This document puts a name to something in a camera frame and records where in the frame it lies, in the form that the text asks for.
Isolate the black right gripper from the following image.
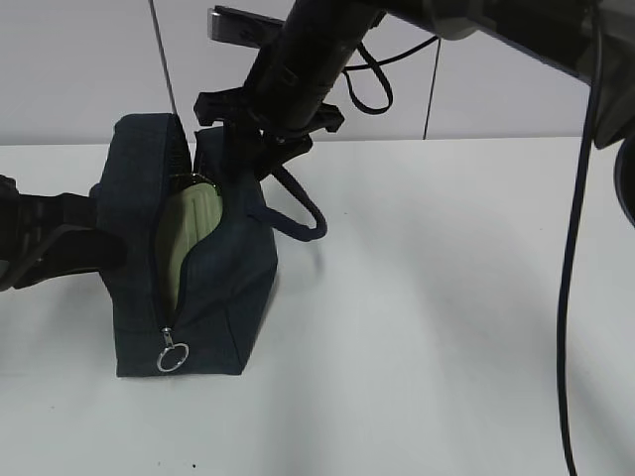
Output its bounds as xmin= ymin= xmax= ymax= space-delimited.
xmin=193 ymin=87 xmax=344 ymax=180

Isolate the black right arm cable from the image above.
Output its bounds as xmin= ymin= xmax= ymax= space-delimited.
xmin=341 ymin=29 xmax=443 ymax=115

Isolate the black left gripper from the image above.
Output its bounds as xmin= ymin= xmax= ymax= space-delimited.
xmin=1 ymin=176 xmax=127 ymax=292

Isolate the black hanging cable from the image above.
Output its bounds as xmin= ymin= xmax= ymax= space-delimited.
xmin=555 ymin=0 xmax=611 ymax=476

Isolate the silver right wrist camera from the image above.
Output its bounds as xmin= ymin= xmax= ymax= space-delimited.
xmin=207 ymin=5 xmax=284 ymax=49

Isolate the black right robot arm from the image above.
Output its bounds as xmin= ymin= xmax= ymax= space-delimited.
xmin=193 ymin=1 xmax=634 ymax=151

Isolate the metal zipper pull with ring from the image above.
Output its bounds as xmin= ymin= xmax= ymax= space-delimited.
xmin=156 ymin=327 xmax=190 ymax=374

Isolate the dark blue fabric bag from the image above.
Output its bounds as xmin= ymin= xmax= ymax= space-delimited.
xmin=91 ymin=113 xmax=327 ymax=378

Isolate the green ribbed pouch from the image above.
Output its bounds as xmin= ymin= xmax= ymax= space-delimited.
xmin=155 ymin=174 xmax=223 ymax=314

